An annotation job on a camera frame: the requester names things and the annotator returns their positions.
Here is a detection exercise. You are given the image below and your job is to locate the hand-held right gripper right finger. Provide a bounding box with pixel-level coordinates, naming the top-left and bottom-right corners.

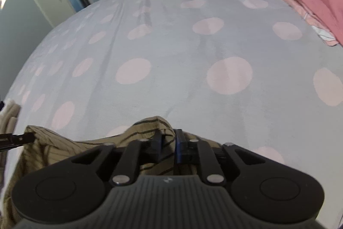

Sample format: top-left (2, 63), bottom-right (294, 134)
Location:
top-left (174, 128), bottom-right (268, 187)

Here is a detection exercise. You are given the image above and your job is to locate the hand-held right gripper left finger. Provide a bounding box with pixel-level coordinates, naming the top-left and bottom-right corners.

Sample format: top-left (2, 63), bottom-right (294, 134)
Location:
top-left (68, 129), bottom-right (164, 187)

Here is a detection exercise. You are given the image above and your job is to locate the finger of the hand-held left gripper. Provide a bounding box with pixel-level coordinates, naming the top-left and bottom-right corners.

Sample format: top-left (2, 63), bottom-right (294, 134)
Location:
top-left (0, 132), bottom-right (36, 151)

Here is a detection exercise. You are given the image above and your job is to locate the tan striped shirt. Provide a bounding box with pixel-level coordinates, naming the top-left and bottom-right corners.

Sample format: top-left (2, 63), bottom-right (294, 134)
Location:
top-left (0, 116), bottom-right (228, 229)

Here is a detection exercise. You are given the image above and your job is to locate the beige folded cloth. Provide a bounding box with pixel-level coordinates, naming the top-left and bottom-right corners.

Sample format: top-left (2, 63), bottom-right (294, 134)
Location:
top-left (0, 98), bottom-right (22, 138)

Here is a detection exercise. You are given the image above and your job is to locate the bed with dotted sheet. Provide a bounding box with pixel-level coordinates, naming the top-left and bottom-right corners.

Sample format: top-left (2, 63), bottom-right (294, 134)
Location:
top-left (0, 0), bottom-right (343, 192)

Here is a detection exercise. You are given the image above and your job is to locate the pale printed pillow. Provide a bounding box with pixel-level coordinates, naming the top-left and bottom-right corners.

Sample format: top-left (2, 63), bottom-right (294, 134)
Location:
top-left (265, 0), bottom-right (338, 47)

